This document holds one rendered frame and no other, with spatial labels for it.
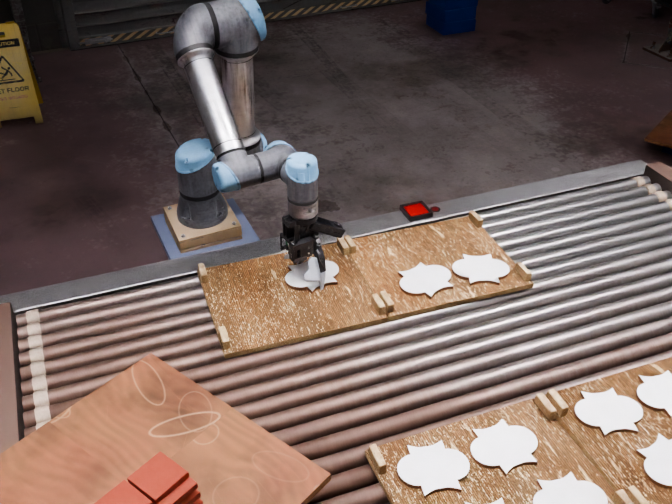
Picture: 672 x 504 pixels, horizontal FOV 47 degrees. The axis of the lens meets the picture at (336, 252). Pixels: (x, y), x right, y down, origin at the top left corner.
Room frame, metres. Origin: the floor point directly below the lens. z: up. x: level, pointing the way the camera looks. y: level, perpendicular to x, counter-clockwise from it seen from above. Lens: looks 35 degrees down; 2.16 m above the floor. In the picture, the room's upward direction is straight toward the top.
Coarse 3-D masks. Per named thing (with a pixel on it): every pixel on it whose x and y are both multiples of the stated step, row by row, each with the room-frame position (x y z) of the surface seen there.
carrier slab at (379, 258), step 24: (360, 240) 1.78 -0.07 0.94; (384, 240) 1.78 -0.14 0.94; (408, 240) 1.78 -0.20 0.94; (432, 240) 1.78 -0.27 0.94; (456, 240) 1.78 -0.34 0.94; (480, 240) 1.78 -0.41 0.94; (360, 264) 1.67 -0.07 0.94; (384, 264) 1.67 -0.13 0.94; (408, 264) 1.67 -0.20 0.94; (432, 264) 1.67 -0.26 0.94; (384, 288) 1.56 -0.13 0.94; (456, 288) 1.56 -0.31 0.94; (480, 288) 1.56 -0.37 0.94; (504, 288) 1.56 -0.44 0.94; (528, 288) 1.58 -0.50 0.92; (408, 312) 1.47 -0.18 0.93
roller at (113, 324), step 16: (656, 192) 2.07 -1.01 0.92; (592, 208) 1.98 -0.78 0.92; (608, 208) 1.98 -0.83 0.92; (624, 208) 1.99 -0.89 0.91; (528, 224) 1.89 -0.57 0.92; (544, 224) 1.90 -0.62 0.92; (560, 224) 1.91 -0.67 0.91; (496, 240) 1.83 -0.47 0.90; (176, 304) 1.52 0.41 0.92; (192, 304) 1.52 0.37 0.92; (112, 320) 1.45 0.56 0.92; (128, 320) 1.46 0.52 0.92; (144, 320) 1.47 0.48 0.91; (32, 336) 1.39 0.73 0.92; (48, 336) 1.39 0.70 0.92; (64, 336) 1.40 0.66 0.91; (80, 336) 1.41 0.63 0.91
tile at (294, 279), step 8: (304, 264) 1.65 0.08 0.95; (328, 264) 1.65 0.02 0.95; (336, 264) 1.65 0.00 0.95; (288, 272) 1.62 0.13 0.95; (296, 272) 1.62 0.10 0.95; (304, 272) 1.62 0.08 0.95; (328, 272) 1.62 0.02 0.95; (336, 272) 1.62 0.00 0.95; (288, 280) 1.58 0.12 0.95; (296, 280) 1.58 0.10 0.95; (304, 280) 1.58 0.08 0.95; (328, 280) 1.58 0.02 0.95; (296, 288) 1.56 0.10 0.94; (304, 288) 1.56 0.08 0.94; (312, 288) 1.55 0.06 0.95
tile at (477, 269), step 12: (456, 264) 1.65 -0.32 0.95; (468, 264) 1.65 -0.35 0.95; (480, 264) 1.65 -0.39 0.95; (492, 264) 1.65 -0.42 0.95; (504, 264) 1.65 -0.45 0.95; (456, 276) 1.61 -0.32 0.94; (468, 276) 1.60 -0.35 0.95; (480, 276) 1.60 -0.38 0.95; (492, 276) 1.60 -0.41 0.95; (504, 276) 1.60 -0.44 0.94
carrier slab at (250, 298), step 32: (224, 288) 1.56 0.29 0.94; (256, 288) 1.56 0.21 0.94; (288, 288) 1.56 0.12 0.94; (352, 288) 1.56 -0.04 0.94; (224, 320) 1.43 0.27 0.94; (256, 320) 1.43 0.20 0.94; (288, 320) 1.43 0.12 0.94; (320, 320) 1.43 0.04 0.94; (352, 320) 1.43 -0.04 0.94; (384, 320) 1.44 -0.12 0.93; (224, 352) 1.32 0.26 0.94
